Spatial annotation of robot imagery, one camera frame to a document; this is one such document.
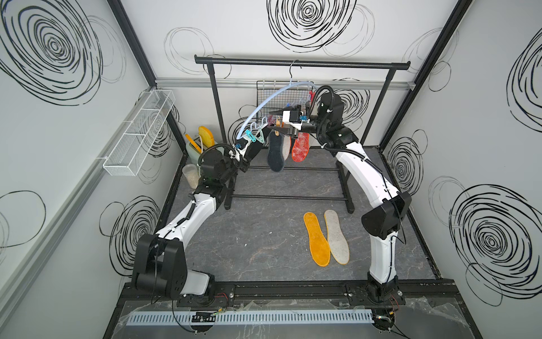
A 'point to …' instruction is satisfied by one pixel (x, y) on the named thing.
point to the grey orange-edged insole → (286, 146)
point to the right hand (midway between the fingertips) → (271, 115)
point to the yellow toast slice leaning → (193, 143)
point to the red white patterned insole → (300, 147)
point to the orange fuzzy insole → (320, 245)
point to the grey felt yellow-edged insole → (337, 242)
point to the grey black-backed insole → (276, 158)
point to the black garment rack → (347, 197)
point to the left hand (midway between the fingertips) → (248, 142)
